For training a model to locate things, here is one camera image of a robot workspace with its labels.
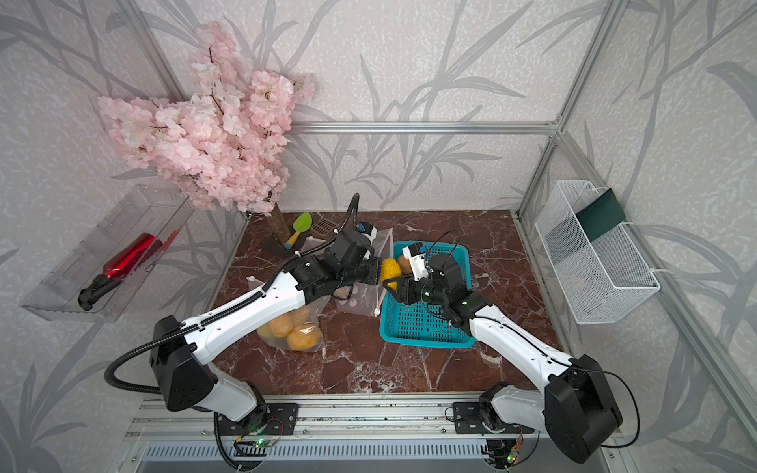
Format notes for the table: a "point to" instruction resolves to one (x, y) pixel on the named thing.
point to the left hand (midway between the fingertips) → (383, 265)
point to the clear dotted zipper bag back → (365, 299)
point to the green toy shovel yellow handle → (302, 224)
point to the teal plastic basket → (423, 324)
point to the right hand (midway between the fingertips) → (389, 280)
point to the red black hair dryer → (119, 266)
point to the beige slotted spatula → (323, 228)
